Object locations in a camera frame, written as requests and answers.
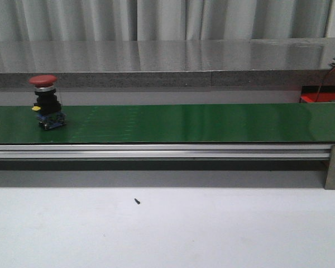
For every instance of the grey pleated curtain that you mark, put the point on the grey pleated curtain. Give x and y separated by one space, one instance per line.
161 20

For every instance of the green conveyor belt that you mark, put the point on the green conveyor belt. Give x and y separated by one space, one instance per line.
284 122

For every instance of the aluminium conveyor side rail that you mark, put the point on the aluminium conveyor side rail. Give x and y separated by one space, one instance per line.
168 151

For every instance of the grey granite counter shelf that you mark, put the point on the grey granite counter shelf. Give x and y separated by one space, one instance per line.
195 63

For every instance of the red mushroom emergency stop button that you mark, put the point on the red mushroom emergency stop button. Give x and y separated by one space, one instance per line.
47 106

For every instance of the red plastic tray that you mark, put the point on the red plastic tray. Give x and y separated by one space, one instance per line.
312 94

